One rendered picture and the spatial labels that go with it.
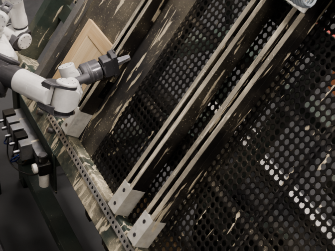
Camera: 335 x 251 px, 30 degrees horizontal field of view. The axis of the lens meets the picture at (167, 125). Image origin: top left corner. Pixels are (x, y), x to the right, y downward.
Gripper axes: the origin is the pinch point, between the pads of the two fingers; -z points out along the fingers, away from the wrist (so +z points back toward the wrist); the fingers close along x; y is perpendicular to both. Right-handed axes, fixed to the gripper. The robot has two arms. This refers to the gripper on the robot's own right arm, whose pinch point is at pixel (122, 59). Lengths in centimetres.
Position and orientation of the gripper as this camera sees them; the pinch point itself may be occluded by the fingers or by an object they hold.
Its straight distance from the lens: 257.4
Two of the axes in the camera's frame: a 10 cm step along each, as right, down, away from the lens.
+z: -8.8, 3.8, -2.8
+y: -4.6, -5.8, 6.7
